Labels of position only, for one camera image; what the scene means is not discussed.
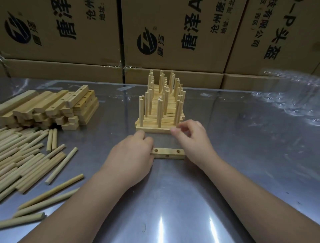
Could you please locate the person's right hand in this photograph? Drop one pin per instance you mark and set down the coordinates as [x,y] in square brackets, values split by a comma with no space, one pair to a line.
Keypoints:
[197,142]

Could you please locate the person's left hand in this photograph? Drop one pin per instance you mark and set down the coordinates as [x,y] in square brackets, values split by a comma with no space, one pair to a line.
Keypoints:
[130,160]

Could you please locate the person's right thumb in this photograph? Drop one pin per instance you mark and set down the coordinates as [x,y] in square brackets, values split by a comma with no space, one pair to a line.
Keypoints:
[181,132]

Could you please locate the person's left fingers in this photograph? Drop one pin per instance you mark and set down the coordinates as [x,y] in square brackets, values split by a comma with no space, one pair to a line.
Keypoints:
[142,139]

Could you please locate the single wooden block with holes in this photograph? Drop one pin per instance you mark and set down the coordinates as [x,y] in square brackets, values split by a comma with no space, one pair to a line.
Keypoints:
[170,152]

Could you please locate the person's left forearm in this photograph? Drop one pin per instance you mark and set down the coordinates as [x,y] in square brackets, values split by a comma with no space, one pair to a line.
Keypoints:
[82,205]

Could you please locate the person's right forearm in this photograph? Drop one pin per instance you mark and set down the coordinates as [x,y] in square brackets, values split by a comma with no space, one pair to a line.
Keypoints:
[255,200]

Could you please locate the row of pegged wooden assemblies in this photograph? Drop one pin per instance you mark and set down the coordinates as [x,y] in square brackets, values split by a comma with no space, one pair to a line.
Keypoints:
[160,110]

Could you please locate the stack of printed cardboard boxes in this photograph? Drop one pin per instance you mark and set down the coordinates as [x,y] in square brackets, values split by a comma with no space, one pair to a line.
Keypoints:
[175,37]

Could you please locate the pile of drilled wooden bars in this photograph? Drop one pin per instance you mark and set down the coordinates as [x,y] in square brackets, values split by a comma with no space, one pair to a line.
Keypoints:
[52,105]

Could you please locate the clear plastic bags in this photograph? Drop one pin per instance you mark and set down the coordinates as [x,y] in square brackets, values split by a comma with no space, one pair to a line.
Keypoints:
[292,97]

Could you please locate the pile of wooden dowels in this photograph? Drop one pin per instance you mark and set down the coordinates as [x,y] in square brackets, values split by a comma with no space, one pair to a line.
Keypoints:
[22,160]

